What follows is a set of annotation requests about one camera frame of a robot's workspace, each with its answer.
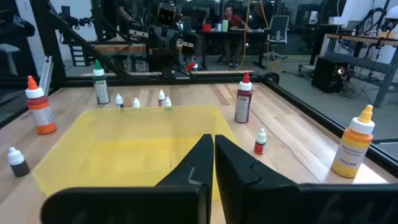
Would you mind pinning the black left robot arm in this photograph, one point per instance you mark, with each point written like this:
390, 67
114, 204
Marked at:
164, 67

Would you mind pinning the small dark green coloring bottle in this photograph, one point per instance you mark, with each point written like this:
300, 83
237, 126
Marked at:
168, 102

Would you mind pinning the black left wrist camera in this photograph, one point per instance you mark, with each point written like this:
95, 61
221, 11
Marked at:
166, 15

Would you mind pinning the silver metal strip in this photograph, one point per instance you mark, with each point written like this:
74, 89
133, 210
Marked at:
46, 76

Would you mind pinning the person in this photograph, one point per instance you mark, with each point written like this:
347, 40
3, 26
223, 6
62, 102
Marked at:
124, 14
233, 20

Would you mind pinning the small black food coloring bottle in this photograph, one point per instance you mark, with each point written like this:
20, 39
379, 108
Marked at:
19, 168

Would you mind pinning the small purple food coloring bottle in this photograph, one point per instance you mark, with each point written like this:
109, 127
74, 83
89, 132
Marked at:
136, 103

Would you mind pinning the yellow translucent plastic bin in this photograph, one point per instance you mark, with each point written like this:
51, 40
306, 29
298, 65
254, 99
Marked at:
124, 149

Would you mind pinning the large maroon food coloring bottle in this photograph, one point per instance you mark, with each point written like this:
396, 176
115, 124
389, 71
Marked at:
243, 105

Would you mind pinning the background wooden table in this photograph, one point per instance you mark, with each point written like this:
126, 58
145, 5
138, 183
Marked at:
124, 48

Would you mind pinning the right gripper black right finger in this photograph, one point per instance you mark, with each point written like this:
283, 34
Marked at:
248, 199

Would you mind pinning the black box on floor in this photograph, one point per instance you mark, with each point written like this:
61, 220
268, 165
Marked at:
326, 76

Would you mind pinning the small red food coloring bottle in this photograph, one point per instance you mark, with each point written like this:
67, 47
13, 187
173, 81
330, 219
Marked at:
260, 147

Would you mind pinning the black office desk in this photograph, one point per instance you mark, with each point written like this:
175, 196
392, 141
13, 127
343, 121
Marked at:
214, 32

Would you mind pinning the green white container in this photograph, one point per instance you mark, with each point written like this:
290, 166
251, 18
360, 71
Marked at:
225, 25

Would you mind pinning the white office chair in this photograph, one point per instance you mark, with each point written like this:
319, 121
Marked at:
279, 26

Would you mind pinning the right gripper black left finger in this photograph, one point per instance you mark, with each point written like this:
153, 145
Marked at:
186, 199

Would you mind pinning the small green food coloring bottle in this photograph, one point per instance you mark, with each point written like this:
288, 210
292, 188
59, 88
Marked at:
119, 101

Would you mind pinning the wooden workbench grey legs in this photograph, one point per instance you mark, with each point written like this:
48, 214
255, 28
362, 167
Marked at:
357, 39

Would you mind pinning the red cup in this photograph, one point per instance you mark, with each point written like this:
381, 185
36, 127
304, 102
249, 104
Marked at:
206, 28

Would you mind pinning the large orange food coloring bottle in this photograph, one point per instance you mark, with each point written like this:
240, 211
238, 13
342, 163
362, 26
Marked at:
42, 115

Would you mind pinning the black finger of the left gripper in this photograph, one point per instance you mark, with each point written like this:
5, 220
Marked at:
186, 44
138, 33

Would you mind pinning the small orange-brown food coloring bottle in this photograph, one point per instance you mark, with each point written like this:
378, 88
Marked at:
161, 96

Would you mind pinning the large yellow food coloring bottle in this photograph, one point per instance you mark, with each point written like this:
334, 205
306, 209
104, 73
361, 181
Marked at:
351, 149

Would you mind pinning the small red white object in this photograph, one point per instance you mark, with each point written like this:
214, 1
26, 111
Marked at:
190, 66

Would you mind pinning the white jug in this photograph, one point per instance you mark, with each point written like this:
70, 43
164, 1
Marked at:
313, 17

